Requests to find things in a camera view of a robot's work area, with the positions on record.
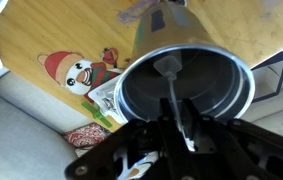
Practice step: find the silver metal cup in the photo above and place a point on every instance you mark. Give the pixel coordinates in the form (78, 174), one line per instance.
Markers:
(172, 49)

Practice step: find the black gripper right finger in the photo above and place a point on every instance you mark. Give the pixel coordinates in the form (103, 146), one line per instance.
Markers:
(218, 155)

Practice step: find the grey sofa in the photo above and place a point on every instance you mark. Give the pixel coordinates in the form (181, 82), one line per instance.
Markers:
(32, 146)

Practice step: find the red paisley cloth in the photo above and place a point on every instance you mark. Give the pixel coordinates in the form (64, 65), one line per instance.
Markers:
(88, 135)

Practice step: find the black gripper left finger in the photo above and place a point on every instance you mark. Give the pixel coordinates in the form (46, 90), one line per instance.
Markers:
(175, 149)

